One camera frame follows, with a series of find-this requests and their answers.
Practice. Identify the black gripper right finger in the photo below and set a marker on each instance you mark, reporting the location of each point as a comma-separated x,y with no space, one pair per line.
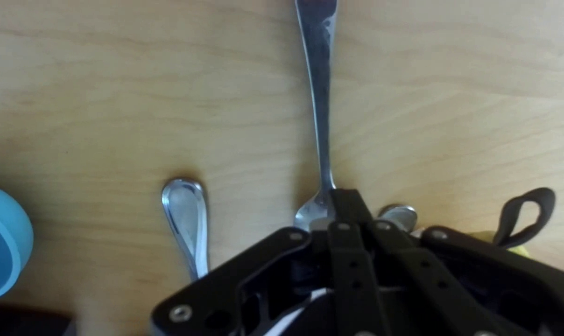
481,285

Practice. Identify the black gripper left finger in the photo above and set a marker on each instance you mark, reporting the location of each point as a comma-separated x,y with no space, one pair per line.
257,280

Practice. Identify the silver metal spoon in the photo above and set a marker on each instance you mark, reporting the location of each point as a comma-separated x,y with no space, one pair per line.
320,93

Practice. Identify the silver spoon on table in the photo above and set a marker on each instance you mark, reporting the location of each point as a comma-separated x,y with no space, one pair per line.
186,211

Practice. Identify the silver metal fork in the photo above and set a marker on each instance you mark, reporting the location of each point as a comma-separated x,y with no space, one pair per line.
399,216

